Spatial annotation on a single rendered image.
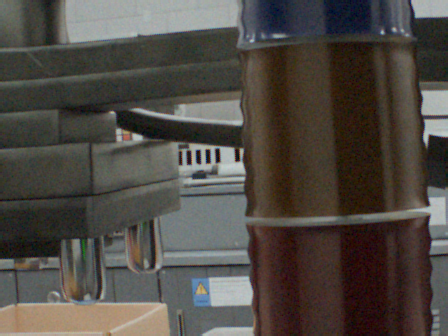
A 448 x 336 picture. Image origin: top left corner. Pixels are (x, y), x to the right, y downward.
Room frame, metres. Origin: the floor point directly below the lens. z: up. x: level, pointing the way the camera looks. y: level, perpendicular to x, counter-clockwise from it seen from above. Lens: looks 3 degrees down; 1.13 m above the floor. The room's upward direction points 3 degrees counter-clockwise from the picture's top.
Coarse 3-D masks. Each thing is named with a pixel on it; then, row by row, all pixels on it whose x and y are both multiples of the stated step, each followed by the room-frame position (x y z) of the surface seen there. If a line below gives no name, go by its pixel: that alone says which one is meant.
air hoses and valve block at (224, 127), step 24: (120, 120) 0.59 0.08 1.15; (144, 120) 0.59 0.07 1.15; (168, 120) 0.59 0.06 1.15; (192, 120) 0.59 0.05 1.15; (216, 120) 0.59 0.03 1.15; (192, 144) 0.59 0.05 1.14; (216, 144) 0.59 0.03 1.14; (240, 144) 0.58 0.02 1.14; (432, 144) 0.57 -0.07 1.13; (432, 168) 0.56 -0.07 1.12
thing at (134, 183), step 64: (0, 0) 0.49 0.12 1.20; (0, 64) 0.47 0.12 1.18; (64, 64) 0.47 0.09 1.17; (128, 64) 0.47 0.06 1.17; (192, 64) 0.46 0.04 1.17; (0, 128) 0.46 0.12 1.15; (64, 128) 0.47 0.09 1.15; (0, 192) 0.44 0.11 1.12; (64, 192) 0.43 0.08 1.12; (128, 192) 0.49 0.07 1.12; (0, 256) 0.50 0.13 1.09; (64, 256) 0.45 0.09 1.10; (128, 256) 0.58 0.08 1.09
